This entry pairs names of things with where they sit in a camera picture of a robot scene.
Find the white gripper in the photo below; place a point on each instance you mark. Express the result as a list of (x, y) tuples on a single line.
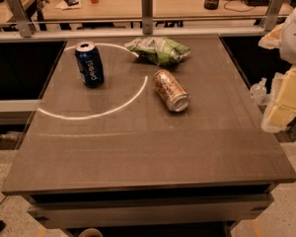
[(295, 39)]

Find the orange soda can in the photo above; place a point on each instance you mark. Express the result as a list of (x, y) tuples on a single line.
[(171, 91)]

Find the blue Pepsi can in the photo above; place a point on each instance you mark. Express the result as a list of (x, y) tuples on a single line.
[(89, 64)]

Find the clear sanitizer bottle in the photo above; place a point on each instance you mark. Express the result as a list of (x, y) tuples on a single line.
[(258, 91)]

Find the black mesh cup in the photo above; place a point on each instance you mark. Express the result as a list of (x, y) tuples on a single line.
[(211, 4)]

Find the green chip bag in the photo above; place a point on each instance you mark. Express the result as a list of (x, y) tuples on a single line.
[(159, 50)]

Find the wooden background desk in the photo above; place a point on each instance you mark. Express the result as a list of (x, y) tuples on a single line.
[(162, 10)]

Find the middle metal rail bracket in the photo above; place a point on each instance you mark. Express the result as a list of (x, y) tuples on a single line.
[(147, 16)]

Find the left metal rail bracket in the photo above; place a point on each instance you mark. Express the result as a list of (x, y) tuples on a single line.
[(26, 28)]

